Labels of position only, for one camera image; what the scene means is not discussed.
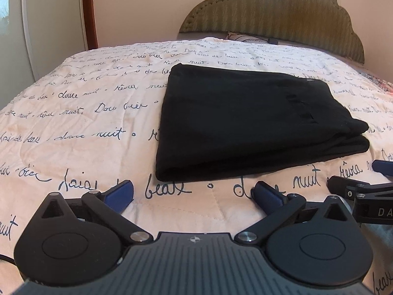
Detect olive padded headboard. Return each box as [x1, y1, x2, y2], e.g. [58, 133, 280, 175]
[178, 0, 366, 63]

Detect white floral wardrobe door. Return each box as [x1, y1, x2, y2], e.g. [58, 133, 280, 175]
[0, 0, 84, 109]

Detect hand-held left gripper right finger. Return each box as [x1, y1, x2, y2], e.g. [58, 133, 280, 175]
[235, 181, 353, 246]

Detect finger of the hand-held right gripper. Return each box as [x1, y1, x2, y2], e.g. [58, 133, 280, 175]
[371, 160, 393, 178]
[327, 175, 363, 198]

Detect black pants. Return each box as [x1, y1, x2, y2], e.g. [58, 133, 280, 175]
[155, 63, 370, 182]

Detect mauve bed sheet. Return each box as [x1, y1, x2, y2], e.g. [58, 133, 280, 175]
[178, 30, 393, 72]

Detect patterned pillow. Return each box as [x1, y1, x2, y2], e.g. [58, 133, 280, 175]
[225, 31, 277, 44]

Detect floral patterned cloth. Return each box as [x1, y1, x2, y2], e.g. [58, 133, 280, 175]
[359, 69, 393, 99]

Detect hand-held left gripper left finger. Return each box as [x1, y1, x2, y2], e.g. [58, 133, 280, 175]
[40, 180, 154, 246]

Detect white script printed blanket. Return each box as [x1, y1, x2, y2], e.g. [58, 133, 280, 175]
[0, 37, 393, 295]

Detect brown wooden frame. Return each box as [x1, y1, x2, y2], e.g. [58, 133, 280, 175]
[80, 0, 99, 50]

